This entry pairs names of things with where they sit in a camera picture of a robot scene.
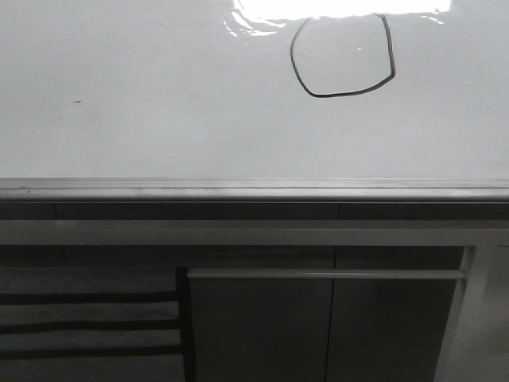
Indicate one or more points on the grey fabric pouch black stripes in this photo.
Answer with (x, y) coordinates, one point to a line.
(96, 324)

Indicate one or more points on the white whiteboard with metal frame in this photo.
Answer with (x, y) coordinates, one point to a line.
(254, 100)

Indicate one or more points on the white metal stand frame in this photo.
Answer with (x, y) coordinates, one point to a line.
(461, 358)

